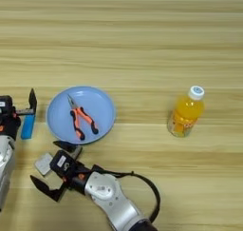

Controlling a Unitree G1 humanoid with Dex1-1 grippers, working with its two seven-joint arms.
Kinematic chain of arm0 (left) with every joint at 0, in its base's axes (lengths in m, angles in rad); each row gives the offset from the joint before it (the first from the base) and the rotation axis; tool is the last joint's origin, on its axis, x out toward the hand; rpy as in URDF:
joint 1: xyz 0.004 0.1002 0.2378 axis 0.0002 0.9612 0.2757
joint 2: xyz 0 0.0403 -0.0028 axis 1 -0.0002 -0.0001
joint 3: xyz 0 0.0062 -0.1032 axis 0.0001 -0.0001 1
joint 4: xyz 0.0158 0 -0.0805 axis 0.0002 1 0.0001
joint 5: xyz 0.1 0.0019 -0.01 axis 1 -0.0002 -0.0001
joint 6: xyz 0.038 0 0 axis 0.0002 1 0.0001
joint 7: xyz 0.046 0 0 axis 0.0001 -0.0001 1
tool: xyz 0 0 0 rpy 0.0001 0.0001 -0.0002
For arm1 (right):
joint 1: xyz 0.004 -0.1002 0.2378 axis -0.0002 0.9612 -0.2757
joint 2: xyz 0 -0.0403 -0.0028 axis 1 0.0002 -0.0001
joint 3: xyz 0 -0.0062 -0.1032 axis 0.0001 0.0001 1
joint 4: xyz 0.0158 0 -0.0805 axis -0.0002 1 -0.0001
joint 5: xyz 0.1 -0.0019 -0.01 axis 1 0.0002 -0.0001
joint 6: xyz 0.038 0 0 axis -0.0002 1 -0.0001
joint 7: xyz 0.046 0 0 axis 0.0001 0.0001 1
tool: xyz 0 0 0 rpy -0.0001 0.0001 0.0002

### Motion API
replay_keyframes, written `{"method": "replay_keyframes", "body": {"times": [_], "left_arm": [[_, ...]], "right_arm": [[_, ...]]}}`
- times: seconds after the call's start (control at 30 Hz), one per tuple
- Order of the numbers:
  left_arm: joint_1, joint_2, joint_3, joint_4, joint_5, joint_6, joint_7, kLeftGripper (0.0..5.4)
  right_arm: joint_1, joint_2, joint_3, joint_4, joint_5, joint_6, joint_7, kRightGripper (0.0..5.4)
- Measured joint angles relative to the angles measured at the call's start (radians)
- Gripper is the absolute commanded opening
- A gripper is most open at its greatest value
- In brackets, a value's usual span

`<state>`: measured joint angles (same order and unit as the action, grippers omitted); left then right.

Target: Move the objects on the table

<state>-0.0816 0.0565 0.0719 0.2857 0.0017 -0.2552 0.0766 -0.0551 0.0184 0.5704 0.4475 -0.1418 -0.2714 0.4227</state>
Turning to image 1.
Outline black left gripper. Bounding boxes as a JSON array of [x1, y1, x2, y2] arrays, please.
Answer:
[[0, 87, 38, 142]]

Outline black labelled box left gripper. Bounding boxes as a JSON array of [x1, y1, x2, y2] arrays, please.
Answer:
[[0, 94, 14, 114]]

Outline black labelled box right gripper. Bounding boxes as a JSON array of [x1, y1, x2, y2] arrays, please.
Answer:
[[48, 149, 78, 180]]

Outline black labelled box gripper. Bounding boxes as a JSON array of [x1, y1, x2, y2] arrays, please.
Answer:
[[48, 149, 78, 180], [0, 94, 14, 114]]

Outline round blue plate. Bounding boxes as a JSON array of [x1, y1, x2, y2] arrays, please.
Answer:
[[46, 86, 117, 145]]

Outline small white square box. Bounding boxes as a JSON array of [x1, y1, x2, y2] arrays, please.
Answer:
[[33, 151, 55, 177]]

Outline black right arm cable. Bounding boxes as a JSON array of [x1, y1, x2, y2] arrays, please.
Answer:
[[91, 164, 161, 224]]

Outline blue rectangular block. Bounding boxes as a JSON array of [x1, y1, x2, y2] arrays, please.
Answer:
[[20, 113, 36, 141]]

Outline orange juice bottle white cap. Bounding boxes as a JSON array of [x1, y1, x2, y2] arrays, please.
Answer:
[[166, 85, 206, 139]]

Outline orange black handled pliers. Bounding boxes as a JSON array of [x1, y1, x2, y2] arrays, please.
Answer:
[[65, 94, 100, 142]]

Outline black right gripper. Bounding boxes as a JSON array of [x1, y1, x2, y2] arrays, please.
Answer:
[[29, 140, 103, 203]]

